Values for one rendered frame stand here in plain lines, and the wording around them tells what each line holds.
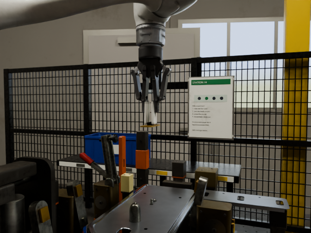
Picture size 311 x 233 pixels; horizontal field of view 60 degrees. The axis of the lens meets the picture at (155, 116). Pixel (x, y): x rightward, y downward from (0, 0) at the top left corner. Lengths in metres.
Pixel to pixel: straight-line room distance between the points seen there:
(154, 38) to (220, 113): 0.64
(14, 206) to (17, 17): 0.44
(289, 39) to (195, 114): 0.55
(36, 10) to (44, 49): 2.80
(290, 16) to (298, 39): 0.11
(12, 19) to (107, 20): 2.64
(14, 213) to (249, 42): 2.92
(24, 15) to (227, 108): 0.95
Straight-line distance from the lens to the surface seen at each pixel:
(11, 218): 0.71
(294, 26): 1.42
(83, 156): 0.97
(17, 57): 3.70
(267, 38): 3.32
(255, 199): 1.00
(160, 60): 0.83
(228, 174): 1.17
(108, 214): 0.84
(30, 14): 0.75
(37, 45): 3.59
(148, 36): 0.82
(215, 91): 1.35
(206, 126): 1.36
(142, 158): 1.19
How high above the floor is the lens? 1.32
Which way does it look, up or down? 3 degrees down
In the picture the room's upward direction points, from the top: straight up
